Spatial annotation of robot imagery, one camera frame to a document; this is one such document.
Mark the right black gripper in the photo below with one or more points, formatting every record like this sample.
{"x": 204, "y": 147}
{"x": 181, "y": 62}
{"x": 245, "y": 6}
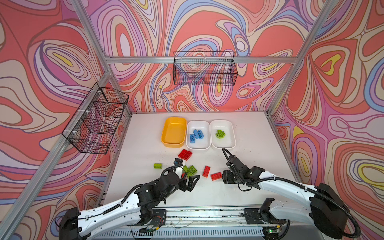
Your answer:
{"x": 226, "y": 175}

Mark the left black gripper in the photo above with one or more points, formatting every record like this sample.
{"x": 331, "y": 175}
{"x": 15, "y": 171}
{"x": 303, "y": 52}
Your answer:
{"x": 184, "y": 188}

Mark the blue lego cluster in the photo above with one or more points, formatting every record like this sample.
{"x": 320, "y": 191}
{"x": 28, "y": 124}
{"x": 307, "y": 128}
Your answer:
{"x": 192, "y": 138}

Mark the blue lego pair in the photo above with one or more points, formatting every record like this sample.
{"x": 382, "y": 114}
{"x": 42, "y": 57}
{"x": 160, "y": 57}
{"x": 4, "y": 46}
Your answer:
{"x": 196, "y": 134}

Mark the blue lego mid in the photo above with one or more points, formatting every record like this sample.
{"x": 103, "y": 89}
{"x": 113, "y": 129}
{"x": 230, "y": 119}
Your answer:
{"x": 200, "y": 134}

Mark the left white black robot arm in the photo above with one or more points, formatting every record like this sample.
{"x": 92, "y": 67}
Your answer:
{"x": 136, "y": 208}

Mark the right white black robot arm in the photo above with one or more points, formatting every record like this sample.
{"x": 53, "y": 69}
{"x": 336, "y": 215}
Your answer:
{"x": 319, "y": 206}

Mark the green lego cluster centre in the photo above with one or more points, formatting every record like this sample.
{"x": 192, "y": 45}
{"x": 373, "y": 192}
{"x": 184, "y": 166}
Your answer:
{"x": 190, "y": 171}

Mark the red double lego near bins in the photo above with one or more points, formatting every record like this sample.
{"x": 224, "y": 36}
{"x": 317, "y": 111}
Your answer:
{"x": 185, "y": 155}

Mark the lone green lego left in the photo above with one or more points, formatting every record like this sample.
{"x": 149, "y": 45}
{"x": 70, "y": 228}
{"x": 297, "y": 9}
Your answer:
{"x": 158, "y": 165}

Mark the right white plastic bin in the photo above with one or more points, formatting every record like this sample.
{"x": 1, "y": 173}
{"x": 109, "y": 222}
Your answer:
{"x": 229, "y": 141}

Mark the white plastic bin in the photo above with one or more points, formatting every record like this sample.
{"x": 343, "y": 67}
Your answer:
{"x": 200, "y": 144}
{"x": 229, "y": 141}

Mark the middle white plastic bin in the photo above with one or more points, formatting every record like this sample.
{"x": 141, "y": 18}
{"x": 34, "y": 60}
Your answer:
{"x": 200, "y": 144}

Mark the yellow plastic bin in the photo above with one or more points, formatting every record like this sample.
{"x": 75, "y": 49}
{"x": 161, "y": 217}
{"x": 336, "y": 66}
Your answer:
{"x": 174, "y": 132}

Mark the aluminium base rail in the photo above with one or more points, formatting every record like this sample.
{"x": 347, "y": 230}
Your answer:
{"x": 207, "y": 217}

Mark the left black wire basket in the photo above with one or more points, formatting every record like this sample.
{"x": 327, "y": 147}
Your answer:
{"x": 96, "y": 120}

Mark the black wire basket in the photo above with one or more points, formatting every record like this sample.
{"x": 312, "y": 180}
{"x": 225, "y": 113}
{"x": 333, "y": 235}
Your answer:
{"x": 96, "y": 120}
{"x": 205, "y": 68}

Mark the back black wire basket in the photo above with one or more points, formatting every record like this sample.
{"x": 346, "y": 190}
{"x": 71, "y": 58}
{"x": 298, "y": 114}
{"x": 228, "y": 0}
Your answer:
{"x": 205, "y": 68}

